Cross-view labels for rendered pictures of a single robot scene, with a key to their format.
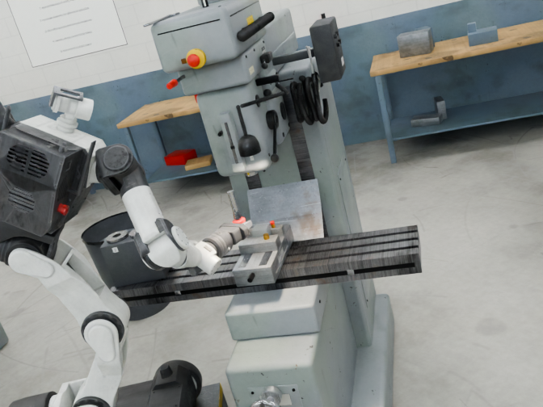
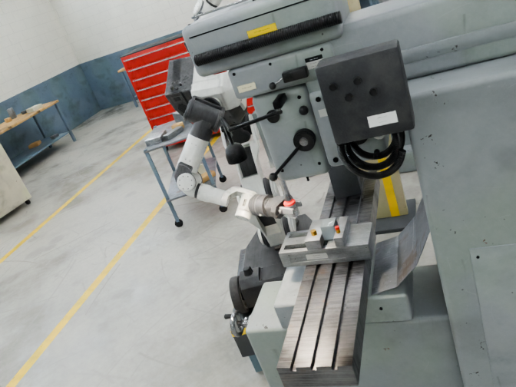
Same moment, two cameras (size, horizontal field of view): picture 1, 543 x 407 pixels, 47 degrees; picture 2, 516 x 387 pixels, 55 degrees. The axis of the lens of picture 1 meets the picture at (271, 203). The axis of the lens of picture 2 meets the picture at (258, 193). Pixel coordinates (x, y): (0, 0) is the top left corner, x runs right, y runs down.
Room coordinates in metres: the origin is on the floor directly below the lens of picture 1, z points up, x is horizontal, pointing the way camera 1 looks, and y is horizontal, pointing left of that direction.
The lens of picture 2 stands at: (2.20, -1.59, 1.99)
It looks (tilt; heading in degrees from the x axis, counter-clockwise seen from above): 24 degrees down; 97
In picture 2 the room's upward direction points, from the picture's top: 20 degrees counter-clockwise
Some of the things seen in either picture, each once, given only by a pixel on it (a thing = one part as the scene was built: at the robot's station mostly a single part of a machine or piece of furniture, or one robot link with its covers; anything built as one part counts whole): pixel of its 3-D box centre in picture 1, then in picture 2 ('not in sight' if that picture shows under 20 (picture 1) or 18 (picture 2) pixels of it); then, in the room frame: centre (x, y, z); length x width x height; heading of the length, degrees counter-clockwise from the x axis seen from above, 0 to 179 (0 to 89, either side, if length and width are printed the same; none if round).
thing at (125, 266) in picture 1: (136, 254); (342, 167); (2.34, 0.59, 1.03); 0.22 x 0.12 x 0.20; 81
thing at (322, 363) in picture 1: (302, 364); (361, 351); (2.17, 0.05, 0.43); 0.81 x 0.32 x 0.60; 163
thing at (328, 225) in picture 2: (262, 233); (329, 229); (2.20, 0.07, 1.03); 0.06 x 0.05 x 0.06; 71
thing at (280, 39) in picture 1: (254, 48); (440, 27); (2.67, -0.10, 1.66); 0.80 x 0.23 x 0.20; 163
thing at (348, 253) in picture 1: (260, 268); (340, 253); (2.21, 0.11, 0.89); 1.24 x 0.23 x 0.08; 73
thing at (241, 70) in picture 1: (225, 65); (289, 62); (2.23, 0.03, 1.68); 0.34 x 0.24 x 0.10; 163
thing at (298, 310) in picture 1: (283, 287); (345, 283); (2.19, 0.04, 0.79); 0.50 x 0.35 x 0.12; 163
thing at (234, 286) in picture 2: not in sight; (239, 294); (1.64, 0.60, 0.50); 0.20 x 0.05 x 0.20; 87
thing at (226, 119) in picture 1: (233, 141); (267, 138); (2.09, 0.07, 1.45); 0.04 x 0.04 x 0.21; 73
